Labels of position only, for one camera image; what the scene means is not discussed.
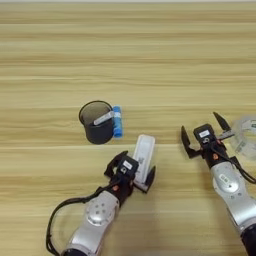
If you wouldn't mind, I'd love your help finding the black mesh pen cup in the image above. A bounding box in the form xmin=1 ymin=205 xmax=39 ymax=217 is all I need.
xmin=78 ymin=100 xmax=115 ymax=145

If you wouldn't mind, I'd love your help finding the left gripper labelled black box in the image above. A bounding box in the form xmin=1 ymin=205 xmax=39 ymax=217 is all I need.
xmin=115 ymin=158 xmax=140 ymax=181

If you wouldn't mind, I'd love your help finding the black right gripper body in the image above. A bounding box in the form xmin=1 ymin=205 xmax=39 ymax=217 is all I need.
xmin=199 ymin=138 xmax=233 ymax=170

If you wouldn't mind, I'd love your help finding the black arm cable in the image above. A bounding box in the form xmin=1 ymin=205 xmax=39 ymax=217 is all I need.
xmin=45 ymin=185 xmax=112 ymax=256
xmin=212 ymin=145 xmax=256 ymax=185

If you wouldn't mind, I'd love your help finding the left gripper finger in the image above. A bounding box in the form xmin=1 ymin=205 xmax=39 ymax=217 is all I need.
xmin=103 ymin=150 xmax=130 ymax=178
xmin=134 ymin=165 xmax=157 ymax=194

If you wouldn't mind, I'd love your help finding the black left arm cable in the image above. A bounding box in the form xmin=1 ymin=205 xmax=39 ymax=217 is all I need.
xmin=45 ymin=185 xmax=112 ymax=256

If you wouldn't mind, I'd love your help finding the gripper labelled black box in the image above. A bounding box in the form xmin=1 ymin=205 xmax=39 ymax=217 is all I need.
xmin=192 ymin=123 xmax=216 ymax=145
xmin=115 ymin=158 xmax=140 ymax=181

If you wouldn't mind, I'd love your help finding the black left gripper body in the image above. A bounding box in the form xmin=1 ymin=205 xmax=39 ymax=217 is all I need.
xmin=108 ymin=173 xmax=141 ymax=206

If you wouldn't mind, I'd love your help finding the right gripper labelled black box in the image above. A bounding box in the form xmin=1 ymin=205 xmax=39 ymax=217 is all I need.
xmin=192 ymin=123 xmax=216 ymax=145

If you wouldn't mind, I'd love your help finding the white rectangular plastic device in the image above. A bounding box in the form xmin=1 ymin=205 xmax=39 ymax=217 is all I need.
xmin=132 ymin=133 xmax=157 ymax=186

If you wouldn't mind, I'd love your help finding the grey marker pen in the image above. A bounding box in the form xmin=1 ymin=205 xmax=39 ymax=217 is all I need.
xmin=92 ymin=110 xmax=116 ymax=127

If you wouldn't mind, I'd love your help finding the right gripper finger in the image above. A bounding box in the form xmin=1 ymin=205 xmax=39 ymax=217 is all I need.
xmin=212 ymin=111 xmax=235 ymax=141
xmin=180 ymin=125 xmax=203 ymax=160

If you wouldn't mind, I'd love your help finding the blue glue stick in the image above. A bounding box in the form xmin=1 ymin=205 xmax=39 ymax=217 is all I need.
xmin=111 ymin=105 xmax=124 ymax=139

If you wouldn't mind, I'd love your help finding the clear adhesive tape roll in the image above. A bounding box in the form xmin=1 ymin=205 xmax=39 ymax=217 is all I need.
xmin=230 ymin=115 xmax=256 ymax=161

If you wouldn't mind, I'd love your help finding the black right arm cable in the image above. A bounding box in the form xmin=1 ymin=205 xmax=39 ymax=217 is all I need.
xmin=212 ymin=145 xmax=256 ymax=185

